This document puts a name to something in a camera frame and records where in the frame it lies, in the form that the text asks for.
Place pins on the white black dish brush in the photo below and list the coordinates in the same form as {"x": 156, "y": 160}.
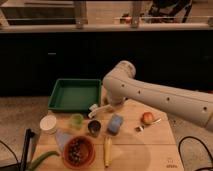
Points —
{"x": 95, "y": 109}

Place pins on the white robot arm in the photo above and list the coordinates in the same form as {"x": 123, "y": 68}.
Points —
{"x": 193, "y": 106}

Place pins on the green plastic tray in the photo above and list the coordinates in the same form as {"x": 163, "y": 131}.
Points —
{"x": 75, "y": 95}

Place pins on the blue sponge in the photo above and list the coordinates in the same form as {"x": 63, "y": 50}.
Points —
{"x": 114, "y": 124}

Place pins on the small metal cup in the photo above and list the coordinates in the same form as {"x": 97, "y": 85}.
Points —
{"x": 94, "y": 127}

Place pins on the green plastic cup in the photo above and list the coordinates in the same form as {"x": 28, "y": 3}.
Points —
{"x": 76, "y": 121}

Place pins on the red apple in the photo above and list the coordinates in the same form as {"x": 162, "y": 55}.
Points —
{"x": 147, "y": 118}

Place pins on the small black clip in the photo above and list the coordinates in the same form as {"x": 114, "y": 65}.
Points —
{"x": 139, "y": 128}

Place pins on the clear plastic bag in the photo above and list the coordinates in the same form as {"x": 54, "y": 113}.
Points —
{"x": 61, "y": 139}

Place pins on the white round container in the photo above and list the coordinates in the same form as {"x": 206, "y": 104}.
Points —
{"x": 48, "y": 124}

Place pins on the orange bowl with beans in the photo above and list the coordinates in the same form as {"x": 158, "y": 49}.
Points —
{"x": 78, "y": 153}

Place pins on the green cucumber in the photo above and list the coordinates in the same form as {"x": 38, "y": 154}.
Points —
{"x": 41, "y": 158}

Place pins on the black stand pole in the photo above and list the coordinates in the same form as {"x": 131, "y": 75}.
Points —
{"x": 29, "y": 134}

